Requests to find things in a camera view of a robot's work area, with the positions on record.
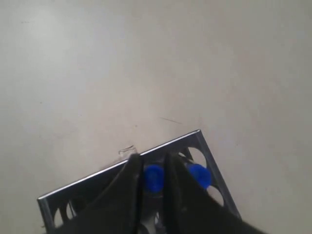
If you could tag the blue-capped tube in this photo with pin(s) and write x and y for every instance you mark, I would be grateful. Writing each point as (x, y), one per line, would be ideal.
(153, 178)
(201, 174)

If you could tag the blue-capped tube front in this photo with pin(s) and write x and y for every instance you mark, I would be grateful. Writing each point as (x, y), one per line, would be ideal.
(153, 178)

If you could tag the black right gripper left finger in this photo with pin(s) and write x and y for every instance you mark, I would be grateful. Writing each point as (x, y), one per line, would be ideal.
(113, 196)

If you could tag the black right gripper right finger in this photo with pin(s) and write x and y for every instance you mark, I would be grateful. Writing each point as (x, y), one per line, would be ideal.
(188, 209)

